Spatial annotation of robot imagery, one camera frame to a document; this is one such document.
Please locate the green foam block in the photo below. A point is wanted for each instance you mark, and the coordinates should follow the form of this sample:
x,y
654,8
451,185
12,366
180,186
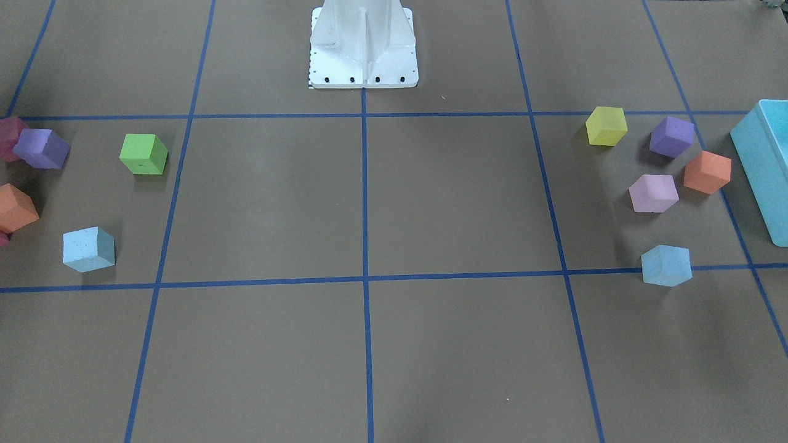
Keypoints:
x,y
144,154

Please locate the yellow foam block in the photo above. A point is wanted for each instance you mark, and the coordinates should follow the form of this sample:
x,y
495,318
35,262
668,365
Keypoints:
x,y
606,126

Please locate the cyan plastic bin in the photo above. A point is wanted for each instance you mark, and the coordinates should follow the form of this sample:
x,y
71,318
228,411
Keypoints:
x,y
760,139

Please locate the light pink foam block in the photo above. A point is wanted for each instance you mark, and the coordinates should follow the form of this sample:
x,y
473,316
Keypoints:
x,y
653,193

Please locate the orange block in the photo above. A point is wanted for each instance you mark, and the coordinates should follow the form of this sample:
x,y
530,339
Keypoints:
x,y
17,209
707,172

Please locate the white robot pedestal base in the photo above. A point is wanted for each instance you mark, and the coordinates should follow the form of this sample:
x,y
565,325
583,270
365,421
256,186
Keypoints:
x,y
362,44

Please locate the light blue block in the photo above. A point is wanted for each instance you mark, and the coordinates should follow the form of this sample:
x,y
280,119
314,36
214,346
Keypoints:
x,y
666,265
88,249

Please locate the magenta block near purple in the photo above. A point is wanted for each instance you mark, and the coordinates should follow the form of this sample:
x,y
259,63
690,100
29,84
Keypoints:
x,y
11,128

